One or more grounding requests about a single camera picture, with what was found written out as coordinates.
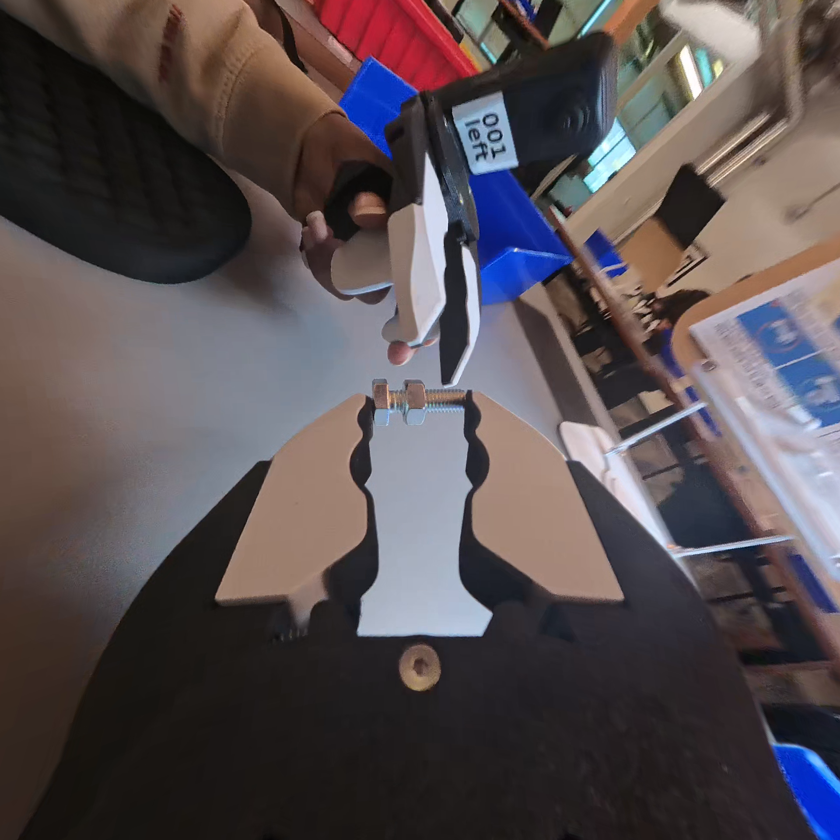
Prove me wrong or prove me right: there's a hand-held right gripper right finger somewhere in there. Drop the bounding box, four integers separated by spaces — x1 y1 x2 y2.
457 389 627 615

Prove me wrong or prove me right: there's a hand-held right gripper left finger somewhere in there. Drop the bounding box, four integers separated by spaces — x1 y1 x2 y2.
214 392 382 620

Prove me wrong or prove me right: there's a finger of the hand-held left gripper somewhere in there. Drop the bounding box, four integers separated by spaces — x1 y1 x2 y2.
439 245 484 387
392 167 456 345

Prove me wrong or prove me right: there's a blue plastic bin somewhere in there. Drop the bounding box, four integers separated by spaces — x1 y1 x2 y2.
339 56 572 305
772 742 840 840
584 230 628 279

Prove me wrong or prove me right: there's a steel hex bolt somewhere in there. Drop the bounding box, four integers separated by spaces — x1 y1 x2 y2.
371 378 471 427

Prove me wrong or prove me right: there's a steel hex nut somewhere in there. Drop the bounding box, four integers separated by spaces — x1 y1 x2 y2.
393 378 429 429

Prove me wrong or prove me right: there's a person's left forearm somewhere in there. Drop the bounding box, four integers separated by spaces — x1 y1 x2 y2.
53 0 349 211

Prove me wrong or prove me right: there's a person's left hand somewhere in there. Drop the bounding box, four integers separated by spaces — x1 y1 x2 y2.
292 112 441 368

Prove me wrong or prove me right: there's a white document stand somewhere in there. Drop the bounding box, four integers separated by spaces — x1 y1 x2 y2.
558 234 840 664

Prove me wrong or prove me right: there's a black computer monitor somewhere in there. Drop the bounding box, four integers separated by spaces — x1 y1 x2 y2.
653 164 725 250

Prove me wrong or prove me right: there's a red plastic bin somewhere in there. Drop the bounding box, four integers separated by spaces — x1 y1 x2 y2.
309 0 480 93

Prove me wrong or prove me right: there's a printed instruction sheet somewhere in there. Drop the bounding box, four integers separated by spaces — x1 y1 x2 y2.
689 269 840 539

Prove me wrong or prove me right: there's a black wrist rest pad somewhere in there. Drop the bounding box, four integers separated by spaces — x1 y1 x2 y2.
0 14 253 284

